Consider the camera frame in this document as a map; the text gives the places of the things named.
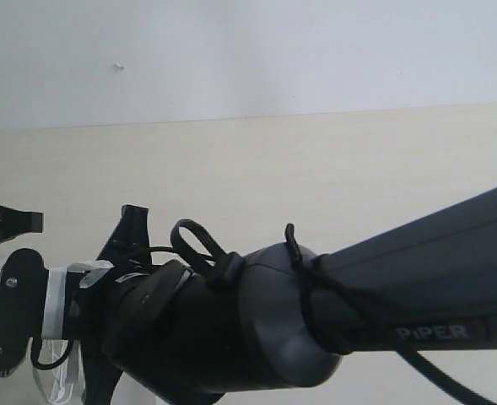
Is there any clear plastic storage box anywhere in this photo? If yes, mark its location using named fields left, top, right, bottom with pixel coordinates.
left=30, top=339, right=85, bottom=404

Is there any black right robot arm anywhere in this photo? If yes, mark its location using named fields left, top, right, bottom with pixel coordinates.
left=69, top=187, right=497, bottom=404

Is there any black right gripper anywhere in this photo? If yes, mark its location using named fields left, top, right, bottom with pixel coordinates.
left=62, top=204, right=165, bottom=405

